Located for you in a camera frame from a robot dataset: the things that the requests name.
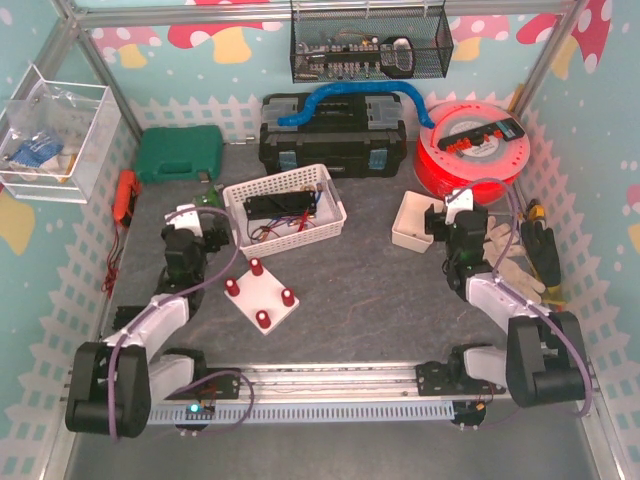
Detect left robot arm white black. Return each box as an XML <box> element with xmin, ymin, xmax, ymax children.
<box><xmin>64</xmin><ymin>205</ymin><xmax>232</xmax><ymax>440</ymax></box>

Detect black battery holder in basket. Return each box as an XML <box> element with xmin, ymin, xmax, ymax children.
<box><xmin>243</xmin><ymin>190</ymin><xmax>317</xmax><ymax>220</ymax></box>

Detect grey slotted cable duct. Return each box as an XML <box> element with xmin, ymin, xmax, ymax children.
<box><xmin>148</xmin><ymin>399</ymin><xmax>455</xmax><ymax>426</ymax></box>

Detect black toolbox with blue latches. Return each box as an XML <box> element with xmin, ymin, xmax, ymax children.
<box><xmin>258</xmin><ymin>93</ymin><xmax>407</xmax><ymax>178</ymax></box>

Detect green plastic tool case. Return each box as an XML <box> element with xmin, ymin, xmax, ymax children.
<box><xmin>134</xmin><ymin>125</ymin><xmax>224</xmax><ymax>184</ymax></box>

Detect black bracket on floor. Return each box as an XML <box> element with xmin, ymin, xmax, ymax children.
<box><xmin>112</xmin><ymin>306</ymin><xmax>145</xmax><ymax>330</ymax></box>

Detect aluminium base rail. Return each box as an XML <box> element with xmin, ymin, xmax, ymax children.
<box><xmin>159</xmin><ymin>362</ymin><xmax>596</xmax><ymax>404</ymax></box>

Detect orange multimeter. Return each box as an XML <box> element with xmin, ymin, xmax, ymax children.
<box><xmin>112</xmin><ymin>169</ymin><xmax>141</xmax><ymax>228</ymax></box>

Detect white peg base plate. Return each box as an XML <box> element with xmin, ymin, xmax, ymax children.
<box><xmin>224</xmin><ymin>267</ymin><xmax>300</xmax><ymax>335</ymax></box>

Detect white small parts box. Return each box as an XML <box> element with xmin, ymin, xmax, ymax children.
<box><xmin>391</xmin><ymin>191</ymin><xmax>444</xmax><ymax>254</ymax></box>

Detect green brass valve fitting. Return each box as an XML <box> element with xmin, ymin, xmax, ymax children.
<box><xmin>194</xmin><ymin>186</ymin><xmax>224</xmax><ymax>208</ymax></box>

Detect yellow black screwdriver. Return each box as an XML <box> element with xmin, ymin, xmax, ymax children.
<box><xmin>518</xmin><ymin>199</ymin><xmax>546</xmax><ymax>227</ymax></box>

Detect blue corrugated hose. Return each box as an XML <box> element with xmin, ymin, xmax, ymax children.
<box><xmin>277</xmin><ymin>81</ymin><xmax>436</xmax><ymax>130</ymax></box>

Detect blue white glove in box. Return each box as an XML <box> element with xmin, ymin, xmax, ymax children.
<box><xmin>9</xmin><ymin>131</ymin><xmax>64</xmax><ymax>168</ymax></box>

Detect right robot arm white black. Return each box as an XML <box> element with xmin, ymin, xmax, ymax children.
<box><xmin>424</xmin><ymin>186</ymin><xmax>594</xmax><ymax>417</ymax></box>

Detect red multimeter probe leads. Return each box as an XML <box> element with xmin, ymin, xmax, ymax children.
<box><xmin>101</xmin><ymin>224</ymin><xmax>124</xmax><ymax>298</ymax></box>

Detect large red spring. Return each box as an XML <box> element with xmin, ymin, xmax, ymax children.
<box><xmin>225</xmin><ymin>278</ymin><xmax>240</xmax><ymax>297</ymax></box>
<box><xmin>281</xmin><ymin>288</ymin><xmax>296</xmax><ymax>308</ymax></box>
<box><xmin>249</xmin><ymin>258</ymin><xmax>264</xmax><ymax>277</ymax></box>

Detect white plastic perforated basket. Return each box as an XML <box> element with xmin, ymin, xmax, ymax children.
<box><xmin>223</xmin><ymin>164</ymin><xmax>347</xmax><ymax>258</ymax></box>

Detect red filament spool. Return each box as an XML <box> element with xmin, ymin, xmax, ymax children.
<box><xmin>413</xmin><ymin>100</ymin><xmax>531</xmax><ymax>199</ymax></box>

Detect black wire mesh basket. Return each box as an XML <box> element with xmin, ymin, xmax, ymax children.
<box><xmin>290</xmin><ymin>1</ymin><xmax>454</xmax><ymax>83</ymax></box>

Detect white work glove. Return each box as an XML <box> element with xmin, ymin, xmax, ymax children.
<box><xmin>483</xmin><ymin>216</ymin><xmax>546</xmax><ymax>303</ymax></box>

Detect clear acrylic wall box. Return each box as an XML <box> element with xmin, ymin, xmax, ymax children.
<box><xmin>1</xmin><ymin>65</ymin><xmax>121</xmax><ymax>204</ymax></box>

